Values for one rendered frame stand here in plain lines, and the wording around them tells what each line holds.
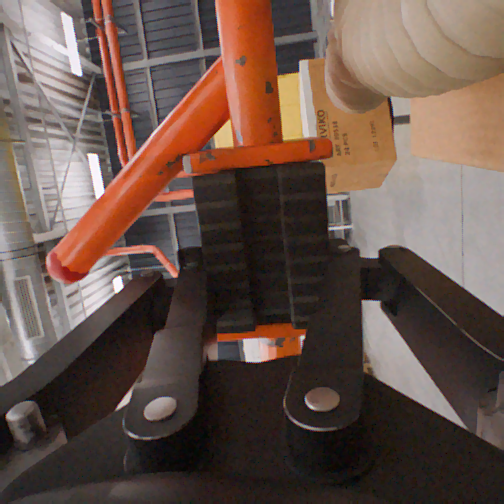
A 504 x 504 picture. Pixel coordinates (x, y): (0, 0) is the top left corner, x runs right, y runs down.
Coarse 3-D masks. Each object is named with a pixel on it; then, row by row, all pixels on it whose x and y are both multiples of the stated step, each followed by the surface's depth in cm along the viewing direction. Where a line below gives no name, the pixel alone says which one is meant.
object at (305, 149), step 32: (192, 160) 15; (224, 160) 14; (256, 160) 14; (288, 160) 14; (224, 192) 14; (256, 192) 15; (288, 192) 14; (320, 192) 14; (224, 224) 14; (256, 224) 15; (288, 224) 14; (320, 224) 14; (224, 256) 15; (256, 256) 16; (288, 256) 15; (320, 256) 14; (224, 288) 15; (256, 288) 16; (288, 288) 15; (320, 288) 15; (224, 320) 16; (256, 320) 16; (288, 320) 16
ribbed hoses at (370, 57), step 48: (336, 0) 15; (384, 0) 10; (432, 0) 8; (480, 0) 7; (336, 48) 17; (384, 48) 11; (432, 48) 9; (480, 48) 8; (336, 96) 20; (384, 96) 20
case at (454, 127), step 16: (496, 80) 20; (432, 96) 29; (448, 96) 26; (464, 96) 24; (480, 96) 22; (496, 96) 20; (416, 112) 33; (432, 112) 29; (448, 112) 27; (464, 112) 24; (480, 112) 22; (496, 112) 21; (416, 128) 33; (432, 128) 30; (448, 128) 27; (464, 128) 24; (480, 128) 22; (496, 128) 21; (416, 144) 34; (432, 144) 30; (448, 144) 27; (464, 144) 25; (480, 144) 23; (496, 144) 21; (448, 160) 28; (464, 160) 25; (480, 160) 23; (496, 160) 21
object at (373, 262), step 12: (336, 240) 18; (360, 264) 15; (372, 264) 14; (372, 276) 14; (384, 276) 14; (372, 288) 14; (384, 288) 14; (372, 300) 15; (384, 300) 14; (396, 300) 14
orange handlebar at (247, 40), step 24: (216, 0) 14; (240, 0) 14; (264, 0) 14; (240, 24) 14; (264, 24) 14; (240, 48) 14; (264, 48) 14; (240, 72) 14; (264, 72) 14; (240, 96) 15; (264, 96) 15; (240, 120) 15; (264, 120) 15; (240, 144) 15; (264, 144) 15; (264, 360) 19
